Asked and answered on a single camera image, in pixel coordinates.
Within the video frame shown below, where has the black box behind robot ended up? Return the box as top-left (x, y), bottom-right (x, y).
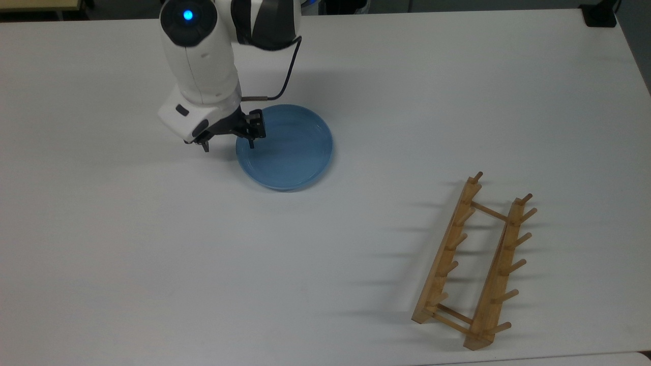
top-left (318, 0), bottom-right (369, 16)

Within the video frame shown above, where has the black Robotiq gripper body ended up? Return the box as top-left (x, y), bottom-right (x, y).
top-left (192, 104), bottom-right (249, 145)

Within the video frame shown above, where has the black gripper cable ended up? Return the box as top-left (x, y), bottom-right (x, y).
top-left (241, 36), bottom-right (303, 102)

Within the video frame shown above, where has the black table corner clamp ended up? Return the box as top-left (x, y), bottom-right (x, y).
top-left (580, 0), bottom-right (618, 28)

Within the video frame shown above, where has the light wooden desk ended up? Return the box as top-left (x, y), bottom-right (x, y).
top-left (0, 0), bottom-right (84, 12)

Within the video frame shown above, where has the blue plastic plate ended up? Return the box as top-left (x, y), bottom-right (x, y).
top-left (235, 104), bottom-right (334, 191)

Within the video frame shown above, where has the wooden plate rack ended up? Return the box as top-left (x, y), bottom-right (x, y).
top-left (411, 171), bottom-right (538, 351)

